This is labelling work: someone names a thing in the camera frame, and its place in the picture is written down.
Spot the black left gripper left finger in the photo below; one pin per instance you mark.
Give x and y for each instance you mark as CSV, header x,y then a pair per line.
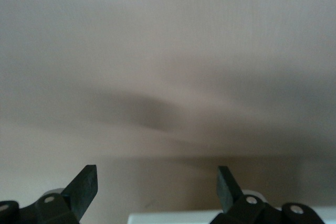
x,y
81,192

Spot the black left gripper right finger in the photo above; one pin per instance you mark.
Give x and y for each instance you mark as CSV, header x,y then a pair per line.
x,y
228,195

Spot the white drawer cabinet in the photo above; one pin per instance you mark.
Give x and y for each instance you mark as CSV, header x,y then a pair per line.
x,y
170,220

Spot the brown table cover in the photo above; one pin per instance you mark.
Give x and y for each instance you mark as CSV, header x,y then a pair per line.
x,y
157,24

